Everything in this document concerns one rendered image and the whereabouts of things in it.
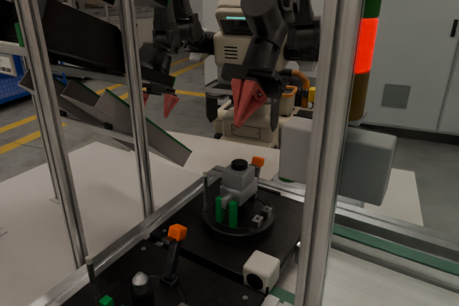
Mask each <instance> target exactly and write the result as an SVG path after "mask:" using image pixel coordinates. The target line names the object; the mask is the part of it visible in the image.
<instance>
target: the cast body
mask: <svg viewBox="0 0 459 306"><path fill-rule="evenodd" d="M222 183H223V184H222V185H221V186H220V196H221V197H222V198H221V207H222V208H223V209H227V208H228V207H229V203H230V202H231V201H232V200H233V201H237V202H238V206H242V205H243V204H244V203H245V202H246V201H247V200H248V199H249V198H250V197H251V196H252V195H253V194H254V193H255V192H257V190H258V178H256V177H255V167H254V166H253V165H248V162H247V161H246V160H244V159H240V158H239V159H235V160H233V161H232V163H231V164H230V165H228V166H227V167H226V168H224V169H223V170H222Z"/></svg>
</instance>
